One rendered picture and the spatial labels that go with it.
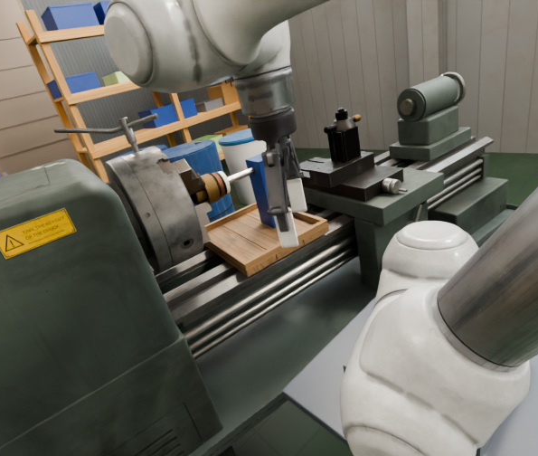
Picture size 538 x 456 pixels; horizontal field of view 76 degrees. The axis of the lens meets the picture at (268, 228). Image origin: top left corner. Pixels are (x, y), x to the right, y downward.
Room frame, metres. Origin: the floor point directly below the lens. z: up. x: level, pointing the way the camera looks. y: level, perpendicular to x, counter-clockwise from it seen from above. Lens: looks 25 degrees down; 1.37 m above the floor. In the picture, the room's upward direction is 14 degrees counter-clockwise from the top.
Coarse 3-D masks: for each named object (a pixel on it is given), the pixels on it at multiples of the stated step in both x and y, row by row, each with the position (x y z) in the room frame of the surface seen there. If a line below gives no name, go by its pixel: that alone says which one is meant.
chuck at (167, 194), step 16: (128, 160) 0.85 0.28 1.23; (144, 160) 0.84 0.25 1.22; (160, 160) 0.85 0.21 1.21; (144, 176) 0.79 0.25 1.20; (160, 176) 0.80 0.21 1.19; (176, 176) 0.81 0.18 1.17; (160, 192) 0.77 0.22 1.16; (176, 192) 0.78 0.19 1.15; (160, 208) 0.76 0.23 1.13; (176, 208) 0.77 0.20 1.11; (192, 208) 0.78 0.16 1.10; (160, 224) 0.74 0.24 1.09; (176, 224) 0.76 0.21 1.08; (192, 224) 0.78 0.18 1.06; (176, 240) 0.76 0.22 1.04; (176, 256) 0.77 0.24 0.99; (192, 256) 0.83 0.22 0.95
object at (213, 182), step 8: (208, 176) 0.96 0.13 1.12; (216, 176) 0.96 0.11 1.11; (208, 184) 0.94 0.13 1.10; (216, 184) 0.94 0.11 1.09; (224, 184) 0.96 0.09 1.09; (200, 192) 0.93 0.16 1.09; (208, 192) 0.92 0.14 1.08; (216, 192) 0.94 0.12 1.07; (224, 192) 0.96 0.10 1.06; (200, 200) 0.93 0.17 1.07; (208, 200) 0.93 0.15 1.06; (216, 200) 0.95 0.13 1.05
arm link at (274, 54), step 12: (264, 36) 0.51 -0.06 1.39; (276, 36) 0.53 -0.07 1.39; (288, 36) 0.56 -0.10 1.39; (264, 48) 0.51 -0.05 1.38; (276, 48) 0.53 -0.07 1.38; (288, 48) 0.56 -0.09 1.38; (264, 60) 0.52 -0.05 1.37; (276, 60) 0.54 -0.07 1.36; (288, 60) 0.56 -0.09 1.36; (240, 72) 0.53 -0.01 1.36; (252, 72) 0.54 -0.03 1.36; (264, 72) 0.54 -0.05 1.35
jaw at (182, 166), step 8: (168, 160) 0.85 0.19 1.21; (184, 160) 0.87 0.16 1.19; (168, 168) 0.83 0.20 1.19; (176, 168) 0.85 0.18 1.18; (184, 168) 0.85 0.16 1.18; (192, 168) 0.91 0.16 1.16; (184, 176) 0.86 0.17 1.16; (192, 176) 0.89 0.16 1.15; (200, 176) 0.93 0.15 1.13; (184, 184) 0.87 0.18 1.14; (192, 184) 0.89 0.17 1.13; (200, 184) 0.91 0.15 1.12; (192, 192) 0.91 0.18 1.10
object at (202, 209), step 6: (198, 204) 0.92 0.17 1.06; (204, 204) 0.93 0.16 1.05; (198, 210) 0.91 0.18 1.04; (204, 210) 0.92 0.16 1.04; (210, 210) 0.92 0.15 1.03; (198, 216) 0.90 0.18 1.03; (204, 216) 0.91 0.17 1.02; (204, 222) 0.90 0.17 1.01; (210, 222) 0.91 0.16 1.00; (204, 228) 0.89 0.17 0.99; (204, 234) 0.89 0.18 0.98; (204, 240) 0.88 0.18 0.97; (210, 240) 0.88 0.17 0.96
